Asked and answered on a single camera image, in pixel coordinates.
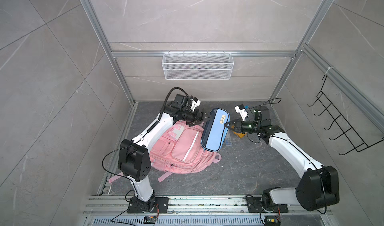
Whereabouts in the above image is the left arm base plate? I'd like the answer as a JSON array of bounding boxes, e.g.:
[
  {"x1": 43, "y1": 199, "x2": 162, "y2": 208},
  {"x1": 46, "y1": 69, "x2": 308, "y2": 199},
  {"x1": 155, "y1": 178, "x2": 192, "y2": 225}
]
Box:
[{"x1": 128, "y1": 197, "x2": 169, "y2": 214}]

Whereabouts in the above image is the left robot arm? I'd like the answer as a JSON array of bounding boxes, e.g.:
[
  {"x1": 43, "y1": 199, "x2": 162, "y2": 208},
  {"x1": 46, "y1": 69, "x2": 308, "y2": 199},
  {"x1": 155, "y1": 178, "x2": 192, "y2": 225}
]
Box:
[{"x1": 118, "y1": 94, "x2": 209, "y2": 203}]

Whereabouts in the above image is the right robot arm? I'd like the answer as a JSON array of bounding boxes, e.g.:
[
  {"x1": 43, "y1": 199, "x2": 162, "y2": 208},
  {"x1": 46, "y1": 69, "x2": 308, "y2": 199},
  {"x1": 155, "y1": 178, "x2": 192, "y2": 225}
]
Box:
[{"x1": 225, "y1": 104, "x2": 340, "y2": 212}]

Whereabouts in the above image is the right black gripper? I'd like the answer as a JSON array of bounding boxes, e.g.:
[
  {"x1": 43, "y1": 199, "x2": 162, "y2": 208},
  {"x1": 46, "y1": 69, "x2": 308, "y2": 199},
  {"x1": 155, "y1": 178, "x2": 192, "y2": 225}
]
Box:
[{"x1": 224, "y1": 119, "x2": 261, "y2": 134}]

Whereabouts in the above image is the white wire mesh basket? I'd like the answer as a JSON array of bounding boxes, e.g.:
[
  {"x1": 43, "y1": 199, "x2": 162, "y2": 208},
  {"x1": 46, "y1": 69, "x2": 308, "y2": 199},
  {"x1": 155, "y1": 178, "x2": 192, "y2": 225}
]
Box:
[{"x1": 162, "y1": 52, "x2": 234, "y2": 80}]

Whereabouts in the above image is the blue pencil case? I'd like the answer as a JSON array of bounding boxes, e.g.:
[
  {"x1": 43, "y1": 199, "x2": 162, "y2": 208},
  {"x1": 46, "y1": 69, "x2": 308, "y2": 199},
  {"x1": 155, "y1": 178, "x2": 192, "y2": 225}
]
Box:
[{"x1": 201, "y1": 108, "x2": 230, "y2": 152}]

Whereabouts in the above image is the yellow card wallet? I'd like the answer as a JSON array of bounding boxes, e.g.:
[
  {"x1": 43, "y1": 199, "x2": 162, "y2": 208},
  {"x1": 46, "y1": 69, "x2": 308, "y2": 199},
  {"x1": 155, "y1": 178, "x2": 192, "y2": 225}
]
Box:
[{"x1": 233, "y1": 132, "x2": 246, "y2": 139}]

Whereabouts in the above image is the aluminium mounting rail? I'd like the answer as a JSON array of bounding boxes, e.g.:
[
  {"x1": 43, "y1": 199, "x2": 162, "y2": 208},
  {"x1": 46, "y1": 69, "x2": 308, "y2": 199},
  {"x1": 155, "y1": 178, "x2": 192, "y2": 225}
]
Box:
[{"x1": 80, "y1": 195, "x2": 323, "y2": 217}]

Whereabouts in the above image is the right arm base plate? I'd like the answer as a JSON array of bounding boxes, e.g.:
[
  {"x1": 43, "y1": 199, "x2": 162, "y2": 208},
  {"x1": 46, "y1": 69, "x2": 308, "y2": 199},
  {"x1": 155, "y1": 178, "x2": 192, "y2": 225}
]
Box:
[{"x1": 245, "y1": 195, "x2": 289, "y2": 213}]

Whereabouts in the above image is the clear plastic compass box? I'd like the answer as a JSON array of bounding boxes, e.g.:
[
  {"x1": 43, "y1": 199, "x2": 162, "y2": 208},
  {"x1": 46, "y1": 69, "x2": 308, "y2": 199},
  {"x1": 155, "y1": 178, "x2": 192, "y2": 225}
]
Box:
[{"x1": 225, "y1": 133, "x2": 233, "y2": 147}]

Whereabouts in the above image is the pink school backpack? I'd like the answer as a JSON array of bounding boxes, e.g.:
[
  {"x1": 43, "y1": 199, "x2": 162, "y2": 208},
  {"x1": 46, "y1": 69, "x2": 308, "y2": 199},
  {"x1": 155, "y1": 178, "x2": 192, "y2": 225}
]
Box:
[{"x1": 107, "y1": 120, "x2": 222, "y2": 184}]

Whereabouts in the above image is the black wall hook rack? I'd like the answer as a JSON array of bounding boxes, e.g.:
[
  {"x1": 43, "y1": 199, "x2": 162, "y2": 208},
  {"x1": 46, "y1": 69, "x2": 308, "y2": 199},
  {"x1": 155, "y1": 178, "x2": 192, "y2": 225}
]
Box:
[{"x1": 307, "y1": 75, "x2": 384, "y2": 156}]

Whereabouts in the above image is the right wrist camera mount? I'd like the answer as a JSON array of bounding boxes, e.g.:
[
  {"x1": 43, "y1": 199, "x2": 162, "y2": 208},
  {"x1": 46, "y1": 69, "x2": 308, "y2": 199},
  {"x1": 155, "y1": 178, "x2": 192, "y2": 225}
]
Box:
[{"x1": 235, "y1": 104, "x2": 249, "y2": 121}]

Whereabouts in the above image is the black corrugated cable conduit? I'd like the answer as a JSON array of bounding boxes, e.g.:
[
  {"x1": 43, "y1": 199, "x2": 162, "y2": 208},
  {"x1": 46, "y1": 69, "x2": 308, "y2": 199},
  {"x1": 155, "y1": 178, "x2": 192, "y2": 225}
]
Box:
[{"x1": 146, "y1": 87, "x2": 191, "y2": 134}]

